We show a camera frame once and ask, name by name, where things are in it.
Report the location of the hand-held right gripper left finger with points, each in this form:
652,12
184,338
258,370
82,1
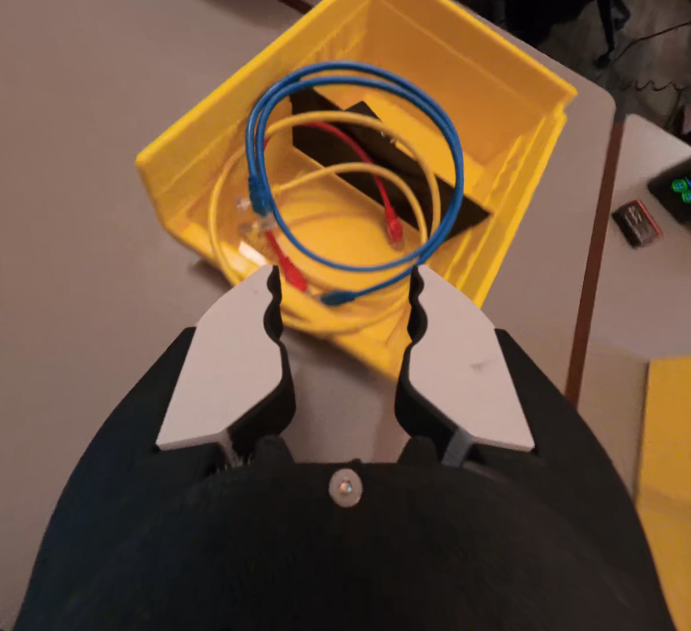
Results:
226,366

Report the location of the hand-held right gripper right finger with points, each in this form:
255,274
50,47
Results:
469,372

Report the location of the yellow plastic bin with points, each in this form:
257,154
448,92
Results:
666,480
432,48

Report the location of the grey desk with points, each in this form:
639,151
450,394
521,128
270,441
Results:
81,156
621,291

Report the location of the black and red battery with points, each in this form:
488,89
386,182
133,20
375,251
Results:
637,223

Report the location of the black battery charger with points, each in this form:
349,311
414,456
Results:
675,194

